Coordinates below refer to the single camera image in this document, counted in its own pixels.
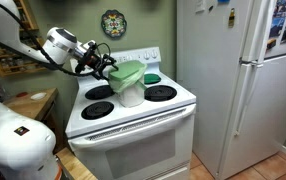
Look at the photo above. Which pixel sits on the colourful decorative wall plate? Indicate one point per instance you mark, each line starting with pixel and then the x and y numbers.
pixel 113 23

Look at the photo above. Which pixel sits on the white compost trash bin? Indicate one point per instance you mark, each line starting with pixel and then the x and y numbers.
pixel 131 97

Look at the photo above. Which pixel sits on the green trash bin lid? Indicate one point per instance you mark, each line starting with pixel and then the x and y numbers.
pixel 126 69

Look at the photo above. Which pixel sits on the wooden spice shelf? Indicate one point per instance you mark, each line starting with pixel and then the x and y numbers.
pixel 15 31

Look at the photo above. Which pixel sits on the small white dish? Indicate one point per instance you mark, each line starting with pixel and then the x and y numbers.
pixel 38 96

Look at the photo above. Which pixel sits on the white electric stove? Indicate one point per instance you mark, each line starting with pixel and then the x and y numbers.
pixel 150 141

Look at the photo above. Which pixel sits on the white refrigerator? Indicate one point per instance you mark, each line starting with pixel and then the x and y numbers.
pixel 240 86

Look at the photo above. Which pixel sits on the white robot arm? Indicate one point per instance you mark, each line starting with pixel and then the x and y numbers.
pixel 27 144

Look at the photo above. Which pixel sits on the wooden side counter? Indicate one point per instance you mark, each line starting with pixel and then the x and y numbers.
pixel 41 110

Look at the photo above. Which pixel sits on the green bin liner bag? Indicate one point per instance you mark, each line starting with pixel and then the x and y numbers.
pixel 120 86

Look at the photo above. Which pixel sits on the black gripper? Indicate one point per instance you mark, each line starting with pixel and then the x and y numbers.
pixel 96 61

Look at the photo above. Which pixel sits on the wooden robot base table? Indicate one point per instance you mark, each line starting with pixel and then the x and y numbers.
pixel 75 169

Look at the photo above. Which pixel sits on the green round silicone pad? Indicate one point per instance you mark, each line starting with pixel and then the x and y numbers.
pixel 151 78

